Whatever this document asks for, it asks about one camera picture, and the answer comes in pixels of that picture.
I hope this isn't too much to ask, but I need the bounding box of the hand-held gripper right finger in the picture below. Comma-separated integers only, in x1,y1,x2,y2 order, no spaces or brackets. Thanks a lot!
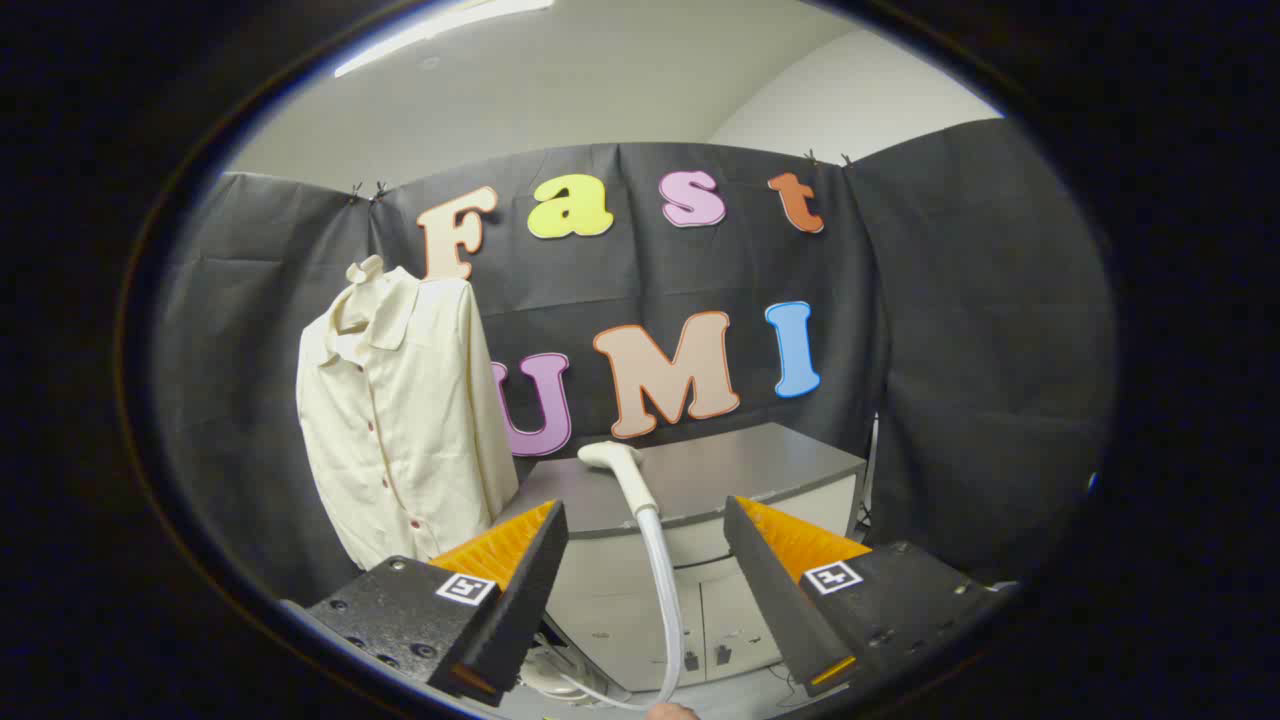
722,495,1011,699

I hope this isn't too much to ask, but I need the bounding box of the black backdrop cloth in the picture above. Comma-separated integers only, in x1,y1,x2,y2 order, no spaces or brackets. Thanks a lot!
150,118,1116,611

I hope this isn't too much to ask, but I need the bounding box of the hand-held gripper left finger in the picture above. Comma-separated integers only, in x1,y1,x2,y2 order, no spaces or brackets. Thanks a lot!
283,498,571,709

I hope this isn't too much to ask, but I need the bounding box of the white cabinet with grey top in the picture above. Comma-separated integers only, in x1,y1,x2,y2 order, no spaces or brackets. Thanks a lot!
495,422,869,693

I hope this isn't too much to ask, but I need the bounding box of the cream button-up shirt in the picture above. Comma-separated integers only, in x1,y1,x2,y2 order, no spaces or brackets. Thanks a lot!
296,265,521,571

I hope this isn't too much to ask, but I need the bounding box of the white garment steamer head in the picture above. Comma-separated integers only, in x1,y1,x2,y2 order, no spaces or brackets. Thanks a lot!
577,441,687,711

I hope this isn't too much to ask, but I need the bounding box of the white garment steamer base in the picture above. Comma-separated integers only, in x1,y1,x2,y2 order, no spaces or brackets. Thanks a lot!
520,635,631,707

